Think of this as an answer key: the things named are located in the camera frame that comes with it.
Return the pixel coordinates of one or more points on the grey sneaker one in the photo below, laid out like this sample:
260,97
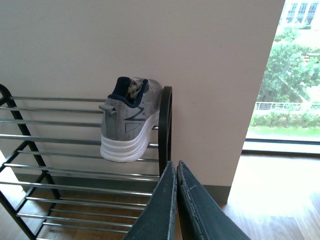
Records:
129,114

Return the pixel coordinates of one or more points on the black metal shoe rack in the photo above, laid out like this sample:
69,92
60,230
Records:
55,184

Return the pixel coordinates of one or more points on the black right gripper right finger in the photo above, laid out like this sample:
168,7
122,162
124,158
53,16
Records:
200,216

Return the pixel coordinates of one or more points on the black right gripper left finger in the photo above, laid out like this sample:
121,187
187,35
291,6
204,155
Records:
157,220

